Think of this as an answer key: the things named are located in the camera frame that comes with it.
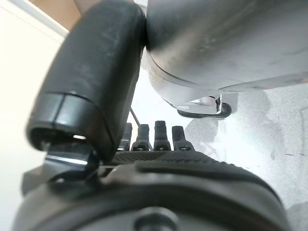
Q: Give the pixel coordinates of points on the grey robot body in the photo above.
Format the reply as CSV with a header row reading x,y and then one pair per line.
x,y
216,48

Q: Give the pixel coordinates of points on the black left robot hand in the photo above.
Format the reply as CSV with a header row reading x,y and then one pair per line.
x,y
96,72

